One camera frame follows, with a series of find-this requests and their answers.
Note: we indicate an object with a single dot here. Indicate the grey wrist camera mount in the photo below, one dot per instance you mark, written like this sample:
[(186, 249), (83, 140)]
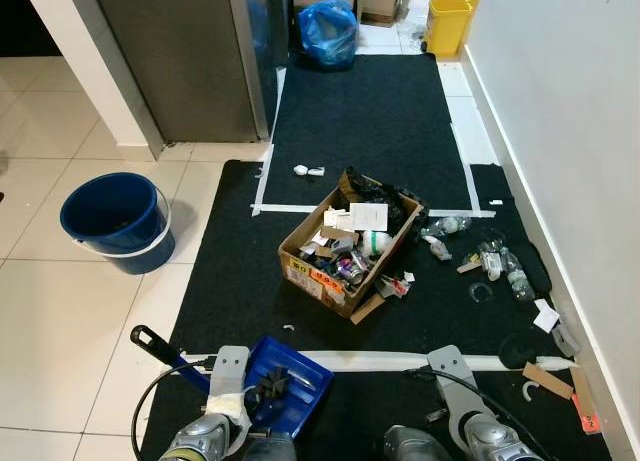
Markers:
[(232, 371), (450, 376)]

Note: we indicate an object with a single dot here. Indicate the orange-marked wooden strip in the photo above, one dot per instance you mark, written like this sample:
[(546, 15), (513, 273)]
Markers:
[(587, 401)]

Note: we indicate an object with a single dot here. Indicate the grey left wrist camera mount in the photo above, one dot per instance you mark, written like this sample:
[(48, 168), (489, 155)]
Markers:
[(232, 371)]

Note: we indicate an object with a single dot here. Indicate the yellow plastic bin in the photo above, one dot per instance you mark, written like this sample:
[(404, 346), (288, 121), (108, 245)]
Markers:
[(447, 26)]

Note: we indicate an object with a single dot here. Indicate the brown cardboard strip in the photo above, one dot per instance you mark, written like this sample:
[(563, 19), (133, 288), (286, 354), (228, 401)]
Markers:
[(547, 381)]

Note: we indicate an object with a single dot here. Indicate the white paper sheet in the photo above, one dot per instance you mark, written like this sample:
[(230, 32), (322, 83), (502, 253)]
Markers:
[(368, 217)]

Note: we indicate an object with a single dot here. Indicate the small white paper roll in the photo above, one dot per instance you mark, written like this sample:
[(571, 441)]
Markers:
[(316, 171)]

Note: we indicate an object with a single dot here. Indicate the black plastic bag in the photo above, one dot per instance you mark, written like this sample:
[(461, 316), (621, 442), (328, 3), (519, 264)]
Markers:
[(375, 191)]

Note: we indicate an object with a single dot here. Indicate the small white paper card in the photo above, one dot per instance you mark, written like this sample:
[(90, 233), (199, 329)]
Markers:
[(546, 316)]

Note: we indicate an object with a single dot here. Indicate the grey left robot leg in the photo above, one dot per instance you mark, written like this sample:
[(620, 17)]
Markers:
[(270, 449)]

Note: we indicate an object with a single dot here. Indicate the black oblong pad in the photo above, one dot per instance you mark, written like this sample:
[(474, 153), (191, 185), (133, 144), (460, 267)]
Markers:
[(538, 271)]

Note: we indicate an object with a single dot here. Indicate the clear plastic bottle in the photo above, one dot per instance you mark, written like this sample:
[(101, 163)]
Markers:
[(448, 224), (515, 276)]

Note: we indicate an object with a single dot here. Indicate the black floor mat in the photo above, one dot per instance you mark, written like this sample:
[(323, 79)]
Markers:
[(360, 411), (370, 121), (230, 281)]

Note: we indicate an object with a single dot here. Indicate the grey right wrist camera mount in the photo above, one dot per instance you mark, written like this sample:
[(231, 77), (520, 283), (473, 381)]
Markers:
[(450, 376)]

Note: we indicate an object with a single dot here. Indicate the blue plastic bag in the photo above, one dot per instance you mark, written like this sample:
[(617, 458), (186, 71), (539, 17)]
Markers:
[(328, 33)]

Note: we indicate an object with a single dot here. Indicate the bubble wrap roll green tape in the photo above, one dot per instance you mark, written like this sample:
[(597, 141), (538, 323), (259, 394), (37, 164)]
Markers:
[(378, 244)]

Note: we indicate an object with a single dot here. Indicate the grey robot leg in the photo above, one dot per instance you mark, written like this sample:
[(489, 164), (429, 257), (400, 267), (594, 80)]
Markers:
[(415, 446), (270, 449)]

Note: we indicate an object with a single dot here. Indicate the black tangled rubbish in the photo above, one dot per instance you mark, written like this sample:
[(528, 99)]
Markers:
[(270, 386)]

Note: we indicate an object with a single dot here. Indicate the grey plastic piece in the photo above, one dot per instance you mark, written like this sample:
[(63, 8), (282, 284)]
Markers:
[(566, 339)]

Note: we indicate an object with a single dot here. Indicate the blue plastic bucket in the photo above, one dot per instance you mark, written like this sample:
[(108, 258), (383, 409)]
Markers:
[(130, 256)]

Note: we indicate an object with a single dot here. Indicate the grey metal door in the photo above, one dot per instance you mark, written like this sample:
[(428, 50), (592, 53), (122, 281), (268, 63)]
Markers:
[(170, 51)]

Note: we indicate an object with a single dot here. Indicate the grey right robot leg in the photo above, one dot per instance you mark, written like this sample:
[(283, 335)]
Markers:
[(415, 446)]

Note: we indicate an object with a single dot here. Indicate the black round disc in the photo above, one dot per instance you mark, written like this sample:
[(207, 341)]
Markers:
[(515, 351)]

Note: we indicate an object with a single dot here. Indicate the brown cardboard rubbish box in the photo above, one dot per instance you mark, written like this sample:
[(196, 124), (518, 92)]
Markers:
[(315, 281)]

